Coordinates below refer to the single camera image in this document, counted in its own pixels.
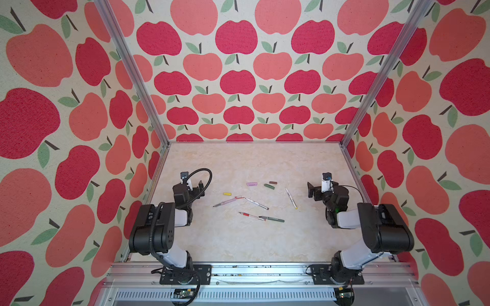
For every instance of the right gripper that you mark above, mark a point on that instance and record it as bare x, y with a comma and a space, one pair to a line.
317, 190

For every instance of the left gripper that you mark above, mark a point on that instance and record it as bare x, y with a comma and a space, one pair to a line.
181, 193

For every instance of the green pen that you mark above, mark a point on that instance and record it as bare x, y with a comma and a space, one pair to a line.
265, 218

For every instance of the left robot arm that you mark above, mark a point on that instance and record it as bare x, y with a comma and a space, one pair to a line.
154, 230

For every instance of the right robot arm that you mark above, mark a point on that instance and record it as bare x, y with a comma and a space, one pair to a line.
384, 231

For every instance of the white pen yellow tip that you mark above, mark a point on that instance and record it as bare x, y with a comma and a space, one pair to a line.
291, 198

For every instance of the pink pen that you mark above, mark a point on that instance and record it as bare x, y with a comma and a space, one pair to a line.
228, 201

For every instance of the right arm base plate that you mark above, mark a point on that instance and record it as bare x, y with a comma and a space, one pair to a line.
334, 275

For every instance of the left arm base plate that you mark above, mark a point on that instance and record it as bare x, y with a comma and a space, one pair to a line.
201, 274

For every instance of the aluminium front rail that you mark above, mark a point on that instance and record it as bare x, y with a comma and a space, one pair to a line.
378, 274

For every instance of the white slotted cable duct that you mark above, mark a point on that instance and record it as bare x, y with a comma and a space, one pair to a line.
229, 295

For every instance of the left aluminium corner post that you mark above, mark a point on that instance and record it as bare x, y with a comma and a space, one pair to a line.
110, 20

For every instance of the aluminium corner post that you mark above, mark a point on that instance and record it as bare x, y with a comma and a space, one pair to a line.
110, 20
414, 19

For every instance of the right aluminium corner post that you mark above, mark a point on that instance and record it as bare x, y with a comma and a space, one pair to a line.
414, 19

